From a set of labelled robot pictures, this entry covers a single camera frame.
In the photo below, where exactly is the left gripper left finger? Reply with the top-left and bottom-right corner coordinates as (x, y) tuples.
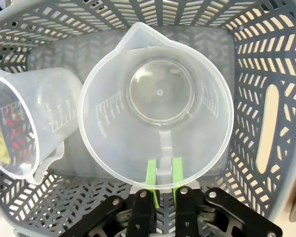
(85, 159), (161, 237)

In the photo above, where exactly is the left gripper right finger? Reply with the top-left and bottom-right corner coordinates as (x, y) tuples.
(171, 157), (283, 237)

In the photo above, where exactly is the large translucent measuring cup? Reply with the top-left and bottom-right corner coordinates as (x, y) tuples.
(77, 21), (235, 191)

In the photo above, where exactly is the small translucent measuring cup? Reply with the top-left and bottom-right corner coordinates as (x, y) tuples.
(0, 64), (84, 185)

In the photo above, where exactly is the grey slotted plastic basket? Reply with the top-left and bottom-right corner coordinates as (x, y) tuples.
(0, 0), (296, 237)

